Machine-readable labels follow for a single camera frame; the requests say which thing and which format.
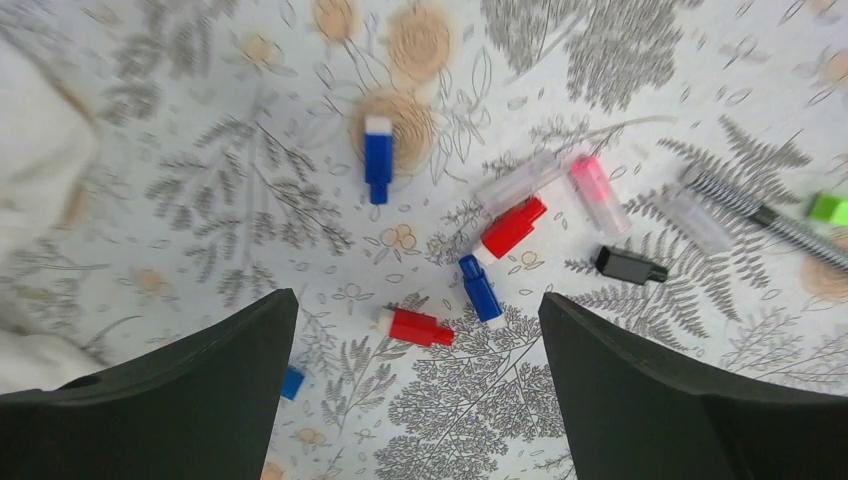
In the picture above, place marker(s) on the blue pen cap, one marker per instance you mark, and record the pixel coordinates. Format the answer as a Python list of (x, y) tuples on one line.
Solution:
[(292, 383)]

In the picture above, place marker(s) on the clear pen cap long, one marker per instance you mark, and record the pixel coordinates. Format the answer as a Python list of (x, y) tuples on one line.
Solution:
[(527, 179)]

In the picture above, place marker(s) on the blue eraser cap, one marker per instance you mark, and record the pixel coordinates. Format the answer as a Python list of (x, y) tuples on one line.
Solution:
[(378, 157), (481, 293)]

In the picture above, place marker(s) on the red pen cap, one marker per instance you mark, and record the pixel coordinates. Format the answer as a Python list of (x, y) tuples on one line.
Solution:
[(412, 327)]

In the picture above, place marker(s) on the red eraser cap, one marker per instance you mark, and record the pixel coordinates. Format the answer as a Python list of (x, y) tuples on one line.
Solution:
[(504, 234)]

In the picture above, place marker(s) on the clear pink pen cap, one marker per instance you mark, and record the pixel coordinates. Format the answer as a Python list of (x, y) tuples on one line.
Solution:
[(602, 204)]

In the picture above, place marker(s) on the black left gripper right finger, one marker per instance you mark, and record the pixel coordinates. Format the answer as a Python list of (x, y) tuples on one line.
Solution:
[(634, 409)]

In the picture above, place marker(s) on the white crumpled cloth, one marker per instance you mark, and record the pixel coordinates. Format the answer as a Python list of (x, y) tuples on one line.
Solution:
[(47, 144)]

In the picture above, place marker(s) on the grey pen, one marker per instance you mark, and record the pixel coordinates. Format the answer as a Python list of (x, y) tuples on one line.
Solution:
[(729, 195)]

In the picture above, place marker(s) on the green capped marker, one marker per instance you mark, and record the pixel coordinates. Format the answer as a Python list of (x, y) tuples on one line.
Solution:
[(830, 209)]

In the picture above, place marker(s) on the floral table mat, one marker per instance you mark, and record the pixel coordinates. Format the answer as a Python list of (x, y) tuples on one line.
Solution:
[(233, 163)]

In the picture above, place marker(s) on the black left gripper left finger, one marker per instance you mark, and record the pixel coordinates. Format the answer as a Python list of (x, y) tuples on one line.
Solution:
[(202, 407)]

